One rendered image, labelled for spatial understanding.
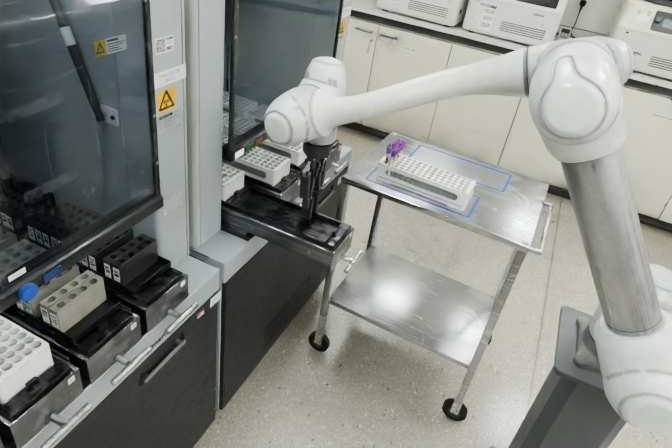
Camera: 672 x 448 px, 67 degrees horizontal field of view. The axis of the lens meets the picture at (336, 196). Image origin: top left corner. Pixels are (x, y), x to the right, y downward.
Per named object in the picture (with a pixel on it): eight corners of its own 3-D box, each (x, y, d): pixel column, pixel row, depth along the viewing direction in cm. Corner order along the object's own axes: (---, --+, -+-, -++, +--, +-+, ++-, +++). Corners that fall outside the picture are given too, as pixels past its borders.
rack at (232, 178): (141, 171, 152) (140, 152, 148) (165, 158, 160) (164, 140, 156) (224, 204, 143) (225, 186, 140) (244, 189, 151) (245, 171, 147)
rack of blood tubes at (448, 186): (374, 178, 164) (378, 161, 160) (386, 166, 171) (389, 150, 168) (463, 211, 154) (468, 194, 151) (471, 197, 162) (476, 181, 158)
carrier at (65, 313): (99, 295, 106) (96, 273, 103) (107, 299, 106) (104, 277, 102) (52, 331, 97) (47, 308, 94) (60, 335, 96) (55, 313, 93)
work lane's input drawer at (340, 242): (129, 189, 155) (127, 163, 150) (161, 171, 166) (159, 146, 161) (344, 280, 133) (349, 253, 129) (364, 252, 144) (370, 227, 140)
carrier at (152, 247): (151, 256, 118) (150, 236, 115) (158, 259, 118) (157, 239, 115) (113, 285, 109) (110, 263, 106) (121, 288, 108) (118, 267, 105)
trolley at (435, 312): (305, 347, 206) (332, 173, 163) (354, 283, 242) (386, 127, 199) (464, 428, 185) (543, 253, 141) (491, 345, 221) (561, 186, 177)
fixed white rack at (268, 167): (193, 159, 162) (192, 141, 158) (212, 147, 170) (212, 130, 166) (273, 189, 153) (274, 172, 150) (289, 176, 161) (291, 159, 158)
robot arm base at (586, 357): (646, 336, 136) (656, 321, 133) (652, 398, 119) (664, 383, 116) (576, 309, 142) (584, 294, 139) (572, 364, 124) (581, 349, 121)
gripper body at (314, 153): (313, 129, 135) (309, 159, 140) (297, 140, 129) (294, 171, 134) (338, 137, 133) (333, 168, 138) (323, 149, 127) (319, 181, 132)
